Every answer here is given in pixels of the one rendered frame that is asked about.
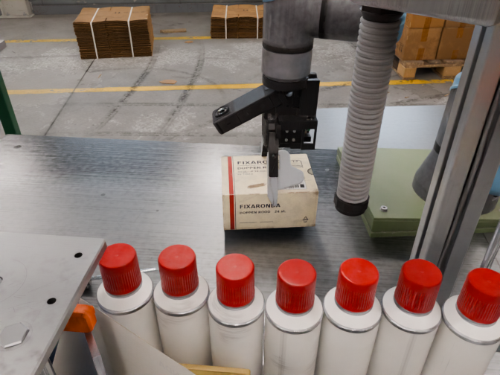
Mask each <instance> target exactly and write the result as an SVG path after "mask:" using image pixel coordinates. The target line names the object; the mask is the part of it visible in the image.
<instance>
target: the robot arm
mask: <svg viewBox="0 0 500 375"><path fill-rule="evenodd" d="M360 7H362V5H359V4H354V3H353V2H351V1H350V0H263V43H262V62H261V71H262V73H263V74H262V84H263V85H261V86H258V87H257V88H255V89H253V90H251V91H250V92H247V93H245V94H244V95H242V96H240V97H238V98H236V99H235V100H233V101H231V102H229V103H227V104H225V105H224V106H221V107H220V108H218V109H216V110H214V111H213V113H212V118H213V125H214V126H215V127H216V129H217V131H218V132H219V133H220V134H221V135H222V134H224V133H226V132H228V131H230V130H232V129H234V128H235V127H237V126H239V125H241V124H244V123H245V122H247V121H250V120H251V119H252V118H255V117H257V116H258V115H261V114H262V142H261V156H262V157H263V156H267V193H268V194H267V196H268V198H269V200H270V202H271V203H272V205H273V206H277V201H278V190H281V189H284V188H288V187H291V186H294V185H299V184H300V183H302V181H303V180H304V173H303V171H301V170H299V169H297V168H295V167H293V166H292V165H291V160H290V154H289V153H288V152H287V151H286V150H279V151H278V149H281V148H285V147H289V148H290V149H301V150H314V149H315V140H316V133H317V126H318V120H317V117H316V111H317V104H318V92H319V85H320V80H319V79H318V78H317V74H316V72H310V70H311V62H312V55H313V42H314V38H319V39H330V40H338V41H347V42H358V35H359V29H360V28H359V24H360V23H361V22H360V18H361V17H362V14H361V12H360ZM461 73H462V72H460V73H459V74H457V75H456V77H455V79H454V82H453V84H452V86H451V87H450V93H449V98H448V101H447V103H446V108H445V110H444V113H443V117H442V120H441V122H440V127H439V130H438V132H437V137H436V139H435V144H434V146H433V149H432V151H431V152H430V154H428V156H427V157H426V159H425V160H424V161H423V163H422V164H421V165H420V167H419V168H418V169H417V171H416V173H415V174H414V179H413V182H412V187H413V189H414V192H415V193H416V194H417V195H418V196H419V197H420V198H421V199H423V200H424V201H426V198H427V195H428V192H429V187H430V184H431V181H432V177H433V174H434V171H435V166H436V163H437V160H438V156H439V152H440V148H441V144H442V142H443V137H444V134H445V131H446V126H447V124H448V120H449V116H450V113H451V110H452V105H453V102H454V99H455V95H456V91H457V89H458V84H459V81H460V78H461ZM311 129H314V136H313V143H304V142H311V136H310V134H309V132H310V130H311ZM278 155H279V169H278ZM499 197H500V165H499V168H498V170H497V173H496V176H495V178H494V181H493V184H492V187H491V188H490V192H489V194H488V197H487V200H486V202H485V205H484V208H483V210H482V212H481V215H483V214H488V213H489V212H491V211H493V210H494V208H495V207H496V204H497V202H498V200H499Z"/></svg>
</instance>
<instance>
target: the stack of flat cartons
mask: <svg viewBox="0 0 500 375"><path fill-rule="evenodd" d="M73 28H74V32H75V35H76V37H77V38H76V39H77V43H78V46H79V49H80V50H79V52H80V55H81V56H80V58H81V59H82V60H85V59H101V58H117V57H148V56H152V55H153V43H154V36H153V25H152V19H151V14H150V6H139V7H112V8H111V7H103V8H100V9H99V8H92V7H84V8H83V9H82V10H81V12H80V14H79V16H78V17H77V18H76V19H75V21H74V22H73Z"/></svg>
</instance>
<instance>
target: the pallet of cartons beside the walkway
mask: <svg viewBox="0 0 500 375"><path fill-rule="evenodd" d="M474 28H475V25H471V24H467V23H463V22H454V21H449V20H445V19H437V18H432V17H428V16H420V15H415V14H410V13H407V14H406V21H405V24H404V28H403V33H402V36H401V38H400V40H399V41H398V42H397V43H396V45H397V47H396V49H395V55H396V56H397V57H398V58H399V59H400V61H399V62H398V61H397V60H396V59H395V58H394V61H393V66H392V69H393V70H394V71H396V73H397V74H398V75H399V76H400V78H401V79H402V80H414V79H415V77H414V76H415V73H416V70H417V68H430V69H431V70H433V72H434V73H436V74H437V75H438V76H439V77H440V78H442V79H452V78H455V77H456V75H457V74H459V73H460V72H461V68H462V66H464V63H465V59H466V57H467V52H468V49H469V44H470V41H471V39H472V34H473V31H474Z"/></svg>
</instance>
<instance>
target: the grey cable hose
mask: <svg viewBox="0 0 500 375"><path fill-rule="evenodd" d="M360 12H361V14H362V17H361V18H360V22H361V23H360V24H359V28H360V29H359V35H358V42H357V44H356V45H357V48H356V56H355V58H356V59H355V61H354V63H355V64H354V67H353V68H354V70H353V76H352V83H351V85H352V86H351V88H350V99H349V104H348V106H349V107H348V112H347V121H346V126H345V131H344V143H343V149H342V160H341V164H340V165H341V166H340V170H339V181H338V187H337V189H336V192H335V195H334V200H333V202H334V204H335V208H336V210H337V211H338V212H339V213H341V214H344V215H346V216H350V217H356V216H359V215H362V214H363V213H364V212H365V210H366V209H367V208H368V203H369V199H370V196H369V195H368V194H369V190H370V185H371V178H372V173H373V169H374V161H375V156H376V149H377V146H378V141H379V134H380V129H381V124H382V118H383V114H384V109H385V102H386V98H387V93H388V87H389V83H390V77H391V71H392V66H393V61H394V55H395V49H396V47H397V45H396V43H397V37H398V35H399V33H398V32H397V31H399V30H400V26H399V25H400V24H401V20H400V17H401V16H402V15H403V14H404V13H403V12H398V11H393V10H386V9H381V8H376V7H369V6H364V5H362V7H360Z"/></svg>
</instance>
